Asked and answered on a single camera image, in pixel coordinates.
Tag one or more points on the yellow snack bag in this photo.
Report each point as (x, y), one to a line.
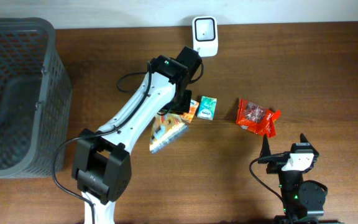
(165, 130)

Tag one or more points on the orange tissue pack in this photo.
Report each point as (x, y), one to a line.
(188, 117)

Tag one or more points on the green tissue pack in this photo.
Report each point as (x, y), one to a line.
(207, 108)

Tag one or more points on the white barcode scanner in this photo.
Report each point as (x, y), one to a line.
(205, 36)

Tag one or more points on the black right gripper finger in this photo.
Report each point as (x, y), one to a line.
(265, 150)
(303, 138)

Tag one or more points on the red candy bag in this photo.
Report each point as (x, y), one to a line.
(256, 119)

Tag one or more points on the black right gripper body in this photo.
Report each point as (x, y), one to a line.
(276, 158)

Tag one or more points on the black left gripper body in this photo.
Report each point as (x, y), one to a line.
(183, 101)

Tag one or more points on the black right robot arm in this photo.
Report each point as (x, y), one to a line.
(302, 200)

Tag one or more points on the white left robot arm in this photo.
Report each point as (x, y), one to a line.
(102, 161)

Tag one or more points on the grey plastic mesh basket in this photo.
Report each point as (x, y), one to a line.
(35, 99)

